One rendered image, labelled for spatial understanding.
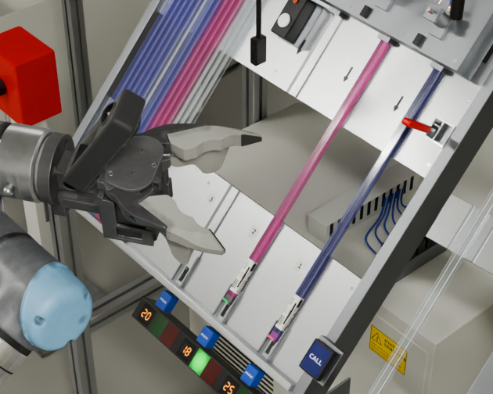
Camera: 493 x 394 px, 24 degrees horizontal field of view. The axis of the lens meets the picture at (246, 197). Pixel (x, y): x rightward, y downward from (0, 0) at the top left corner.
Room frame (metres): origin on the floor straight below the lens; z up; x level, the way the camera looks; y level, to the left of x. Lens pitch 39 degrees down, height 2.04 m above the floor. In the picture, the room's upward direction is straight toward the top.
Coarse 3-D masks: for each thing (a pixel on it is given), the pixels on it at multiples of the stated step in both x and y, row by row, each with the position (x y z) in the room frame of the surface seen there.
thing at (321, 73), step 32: (320, 32) 1.63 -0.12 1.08; (352, 32) 1.60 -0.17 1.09; (288, 64) 1.61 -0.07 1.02; (320, 64) 1.58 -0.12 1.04; (352, 64) 1.55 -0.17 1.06; (384, 64) 1.52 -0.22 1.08; (416, 64) 1.49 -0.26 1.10; (480, 64) 1.44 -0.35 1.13; (320, 96) 1.54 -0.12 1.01; (384, 96) 1.48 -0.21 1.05; (448, 96) 1.43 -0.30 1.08; (352, 128) 1.46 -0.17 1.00; (384, 128) 1.44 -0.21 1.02; (416, 160) 1.37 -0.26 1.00
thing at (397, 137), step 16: (432, 80) 1.45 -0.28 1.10; (416, 96) 1.44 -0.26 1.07; (416, 112) 1.42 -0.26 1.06; (400, 128) 1.41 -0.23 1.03; (384, 160) 1.39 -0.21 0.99; (368, 176) 1.38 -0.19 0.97; (368, 192) 1.36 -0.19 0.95; (352, 208) 1.35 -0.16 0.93; (336, 240) 1.32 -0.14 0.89; (320, 256) 1.31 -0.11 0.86; (320, 272) 1.30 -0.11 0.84; (304, 288) 1.28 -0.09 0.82; (272, 336) 1.25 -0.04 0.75
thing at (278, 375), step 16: (96, 224) 1.55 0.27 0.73; (112, 240) 1.51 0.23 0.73; (144, 256) 1.47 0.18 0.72; (160, 272) 1.42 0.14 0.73; (176, 288) 1.38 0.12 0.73; (192, 304) 1.34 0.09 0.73; (208, 320) 1.31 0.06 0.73; (224, 336) 1.27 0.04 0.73; (256, 352) 1.24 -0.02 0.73; (272, 368) 1.20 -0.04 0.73; (288, 384) 1.17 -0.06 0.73
